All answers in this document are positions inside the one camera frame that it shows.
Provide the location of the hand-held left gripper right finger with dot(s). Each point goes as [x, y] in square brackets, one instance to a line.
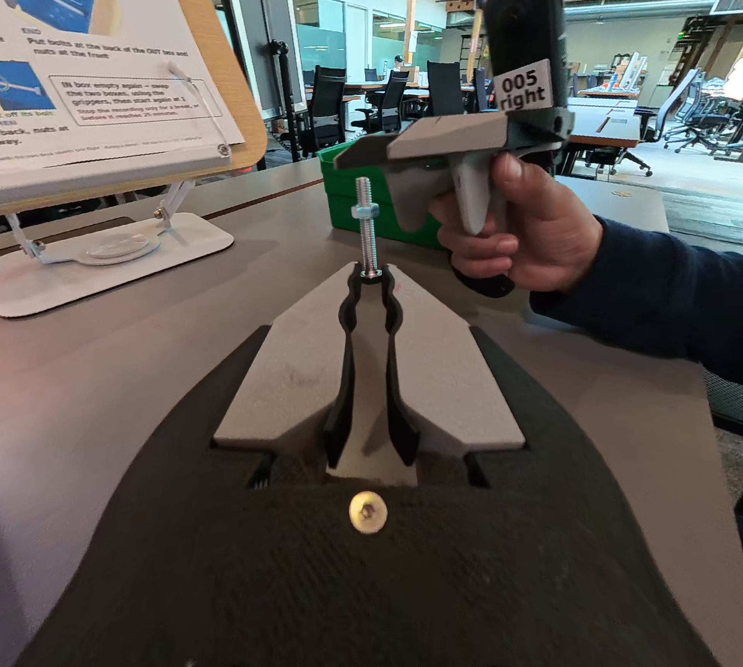
[453, 382]

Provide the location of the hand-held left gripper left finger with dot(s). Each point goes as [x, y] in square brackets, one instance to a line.
[284, 382]

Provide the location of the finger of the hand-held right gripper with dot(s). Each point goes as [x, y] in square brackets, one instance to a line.
[371, 150]
[453, 135]

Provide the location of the green plastic bin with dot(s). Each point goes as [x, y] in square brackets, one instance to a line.
[342, 196]

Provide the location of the silver hex nut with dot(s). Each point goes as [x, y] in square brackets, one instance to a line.
[364, 211]

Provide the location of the silver bolt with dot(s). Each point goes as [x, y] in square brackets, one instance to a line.
[367, 243]

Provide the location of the person's right forearm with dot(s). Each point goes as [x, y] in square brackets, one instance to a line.
[656, 295]

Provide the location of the person's right hand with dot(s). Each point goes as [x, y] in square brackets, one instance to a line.
[534, 237]

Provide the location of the black office chair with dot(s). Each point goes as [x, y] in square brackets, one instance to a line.
[444, 86]
[392, 98]
[325, 98]

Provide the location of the wooden top office desk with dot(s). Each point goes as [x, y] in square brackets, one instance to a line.
[603, 124]

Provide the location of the grey mesh office chair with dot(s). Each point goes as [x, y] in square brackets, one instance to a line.
[679, 98]

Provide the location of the grey panel on stand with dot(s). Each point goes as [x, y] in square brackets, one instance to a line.
[247, 28]

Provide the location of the wooden document stand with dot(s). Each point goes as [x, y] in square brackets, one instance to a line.
[145, 272]

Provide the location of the printed instruction sheet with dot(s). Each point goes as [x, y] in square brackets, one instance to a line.
[116, 98]

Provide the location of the dark mesh chair seat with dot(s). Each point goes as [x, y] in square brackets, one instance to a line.
[725, 394]

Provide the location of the white wall vent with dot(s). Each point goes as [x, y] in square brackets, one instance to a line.
[728, 2]

